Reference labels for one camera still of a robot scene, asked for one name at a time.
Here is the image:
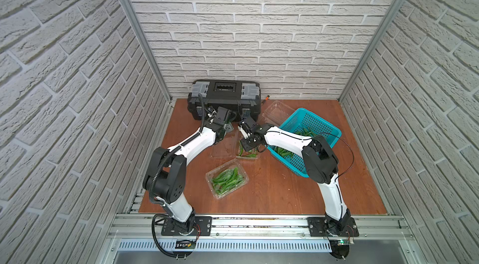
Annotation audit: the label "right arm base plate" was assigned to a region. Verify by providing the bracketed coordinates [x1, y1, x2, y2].
[306, 215, 359, 237]

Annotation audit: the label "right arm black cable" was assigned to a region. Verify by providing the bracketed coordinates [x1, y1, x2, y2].
[325, 132, 356, 180]

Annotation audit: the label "black plastic toolbox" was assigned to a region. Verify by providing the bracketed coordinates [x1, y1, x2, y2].
[187, 80, 261, 121]

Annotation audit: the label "aluminium front rail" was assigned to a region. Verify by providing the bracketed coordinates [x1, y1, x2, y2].
[107, 213, 415, 241]

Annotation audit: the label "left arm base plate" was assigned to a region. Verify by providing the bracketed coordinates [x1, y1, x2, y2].
[161, 215, 213, 236]

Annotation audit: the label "teal plastic basket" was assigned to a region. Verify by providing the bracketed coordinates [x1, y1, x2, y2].
[268, 108, 342, 178]

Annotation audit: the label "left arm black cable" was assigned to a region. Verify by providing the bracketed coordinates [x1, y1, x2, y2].
[151, 213, 180, 258]

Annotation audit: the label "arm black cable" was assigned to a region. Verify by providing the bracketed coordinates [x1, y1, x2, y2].
[151, 213, 180, 258]
[325, 132, 356, 180]

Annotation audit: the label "clear clamshell container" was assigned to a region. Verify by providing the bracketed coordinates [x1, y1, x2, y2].
[210, 131, 259, 160]
[258, 100, 295, 126]
[205, 159, 249, 199]

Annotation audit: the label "corner metal post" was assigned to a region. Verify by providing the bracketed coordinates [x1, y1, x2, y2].
[338, 0, 405, 103]
[119, 0, 173, 103]

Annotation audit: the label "green peppers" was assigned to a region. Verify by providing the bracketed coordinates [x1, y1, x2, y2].
[264, 127, 318, 159]

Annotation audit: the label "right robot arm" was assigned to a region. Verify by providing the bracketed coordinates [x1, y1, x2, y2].
[238, 117, 351, 236]

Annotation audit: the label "left corner metal post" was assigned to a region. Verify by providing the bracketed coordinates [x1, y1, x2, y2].
[119, 0, 173, 103]

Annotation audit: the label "right corner metal post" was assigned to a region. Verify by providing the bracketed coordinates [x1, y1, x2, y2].
[338, 0, 405, 103]

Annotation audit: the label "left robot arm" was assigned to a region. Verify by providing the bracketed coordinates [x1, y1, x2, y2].
[142, 107, 237, 235]

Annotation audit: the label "clear clamshell front container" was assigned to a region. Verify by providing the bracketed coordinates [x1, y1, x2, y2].
[205, 159, 249, 199]

